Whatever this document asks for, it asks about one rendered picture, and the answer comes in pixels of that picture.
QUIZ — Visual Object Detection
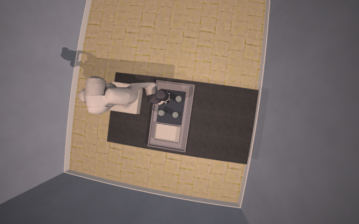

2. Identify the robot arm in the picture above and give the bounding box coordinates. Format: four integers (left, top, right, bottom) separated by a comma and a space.
78, 77, 170, 114

